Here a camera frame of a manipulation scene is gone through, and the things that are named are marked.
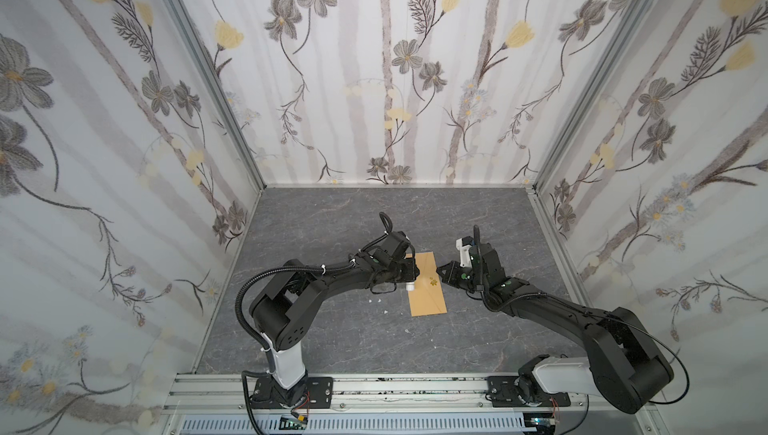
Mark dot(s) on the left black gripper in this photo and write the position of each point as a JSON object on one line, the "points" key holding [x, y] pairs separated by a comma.
{"points": [[405, 267]]}

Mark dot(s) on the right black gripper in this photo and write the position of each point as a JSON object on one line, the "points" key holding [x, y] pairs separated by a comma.
{"points": [[459, 273]]}

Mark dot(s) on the brown kraft envelope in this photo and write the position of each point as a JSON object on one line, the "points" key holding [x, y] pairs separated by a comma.
{"points": [[427, 298]]}

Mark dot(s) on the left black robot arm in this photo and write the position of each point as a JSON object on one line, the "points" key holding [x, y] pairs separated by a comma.
{"points": [[278, 306]]}

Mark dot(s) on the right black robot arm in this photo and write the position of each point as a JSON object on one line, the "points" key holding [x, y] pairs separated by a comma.
{"points": [[622, 363]]}

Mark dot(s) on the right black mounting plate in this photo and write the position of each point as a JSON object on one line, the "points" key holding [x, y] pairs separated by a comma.
{"points": [[504, 390]]}

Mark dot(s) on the black mounting plate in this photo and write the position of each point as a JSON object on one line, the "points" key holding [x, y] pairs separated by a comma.
{"points": [[504, 390], [310, 392]]}

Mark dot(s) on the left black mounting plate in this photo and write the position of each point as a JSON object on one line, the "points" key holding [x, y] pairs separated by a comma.
{"points": [[310, 392]]}

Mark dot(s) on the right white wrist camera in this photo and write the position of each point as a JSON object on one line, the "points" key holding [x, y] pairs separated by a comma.
{"points": [[463, 245]]}

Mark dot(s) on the white perforated cable duct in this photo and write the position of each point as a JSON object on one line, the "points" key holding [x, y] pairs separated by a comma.
{"points": [[413, 423]]}

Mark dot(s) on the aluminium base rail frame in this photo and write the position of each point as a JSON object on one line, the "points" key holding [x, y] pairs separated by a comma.
{"points": [[215, 404]]}

